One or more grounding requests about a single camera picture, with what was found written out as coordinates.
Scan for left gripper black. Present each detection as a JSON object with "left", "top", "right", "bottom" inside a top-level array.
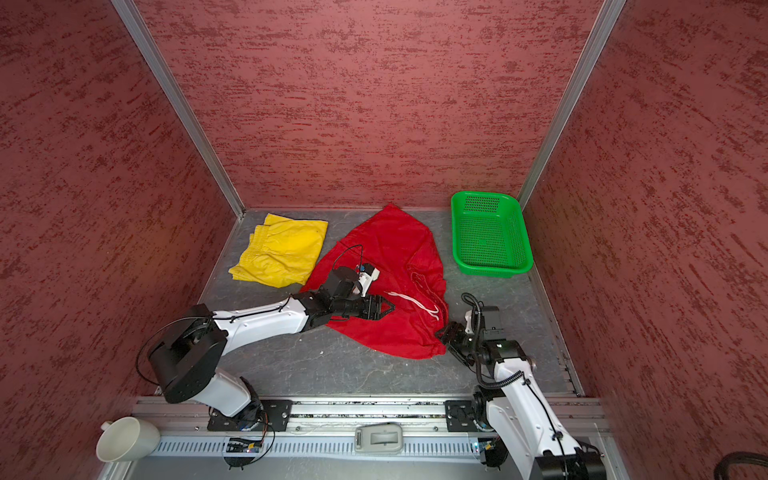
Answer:
[{"left": 332, "top": 292, "right": 396, "bottom": 321}]

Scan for red shorts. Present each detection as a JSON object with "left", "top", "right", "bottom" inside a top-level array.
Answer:
[{"left": 301, "top": 204, "right": 449, "bottom": 360}]

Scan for yellow shorts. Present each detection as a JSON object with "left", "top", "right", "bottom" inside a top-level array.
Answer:
[{"left": 228, "top": 214, "right": 328, "bottom": 288}]

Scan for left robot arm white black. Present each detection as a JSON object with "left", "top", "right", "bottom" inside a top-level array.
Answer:
[{"left": 147, "top": 280, "right": 396, "bottom": 431}]

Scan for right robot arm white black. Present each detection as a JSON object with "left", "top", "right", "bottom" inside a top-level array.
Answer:
[{"left": 436, "top": 322, "right": 608, "bottom": 479}]

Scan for green plastic basket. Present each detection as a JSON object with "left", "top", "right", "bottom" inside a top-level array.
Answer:
[{"left": 451, "top": 191, "right": 534, "bottom": 279}]

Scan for grey tape dispenser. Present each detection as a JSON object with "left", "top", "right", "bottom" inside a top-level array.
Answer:
[{"left": 354, "top": 423, "right": 404, "bottom": 455}]

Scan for white ceramic cup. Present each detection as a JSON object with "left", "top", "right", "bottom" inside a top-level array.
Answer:
[{"left": 96, "top": 416, "right": 161, "bottom": 463}]

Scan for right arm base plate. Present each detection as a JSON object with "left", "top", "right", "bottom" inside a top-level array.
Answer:
[{"left": 443, "top": 400, "right": 488, "bottom": 433}]

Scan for right circuit board with wires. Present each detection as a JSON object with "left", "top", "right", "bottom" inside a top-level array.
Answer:
[{"left": 475, "top": 437, "right": 509, "bottom": 469}]

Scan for circuit board with wires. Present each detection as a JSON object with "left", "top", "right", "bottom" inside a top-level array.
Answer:
[
  {"left": 475, "top": 437, "right": 509, "bottom": 469},
  {"left": 223, "top": 420, "right": 276, "bottom": 470}
]

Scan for white slotted cable duct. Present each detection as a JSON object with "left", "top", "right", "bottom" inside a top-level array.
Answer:
[{"left": 150, "top": 436, "right": 480, "bottom": 462}]

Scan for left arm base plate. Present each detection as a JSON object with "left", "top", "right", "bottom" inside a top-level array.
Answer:
[{"left": 207, "top": 400, "right": 293, "bottom": 433}]

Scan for aluminium rail frame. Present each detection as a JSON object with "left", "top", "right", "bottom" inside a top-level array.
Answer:
[{"left": 102, "top": 395, "right": 628, "bottom": 479}]

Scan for left circuit board with wires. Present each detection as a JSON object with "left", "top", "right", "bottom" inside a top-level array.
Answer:
[{"left": 223, "top": 420, "right": 276, "bottom": 470}]

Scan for black cable coil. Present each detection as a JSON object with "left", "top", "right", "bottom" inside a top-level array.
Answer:
[{"left": 713, "top": 451, "right": 768, "bottom": 480}]

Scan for right corner aluminium post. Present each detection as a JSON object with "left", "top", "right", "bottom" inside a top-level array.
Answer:
[{"left": 518, "top": 0, "right": 626, "bottom": 210}]

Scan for corner aluminium post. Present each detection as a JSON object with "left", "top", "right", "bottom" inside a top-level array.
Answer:
[
  {"left": 518, "top": 0, "right": 626, "bottom": 210},
  {"left": 111, "top": 0, "right": 247, "bottom": 220}
]

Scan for left corner aluminium post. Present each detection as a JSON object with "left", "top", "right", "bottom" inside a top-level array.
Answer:
[{"left": 111, "top": 0, "right": 247, "bottom": 220}]

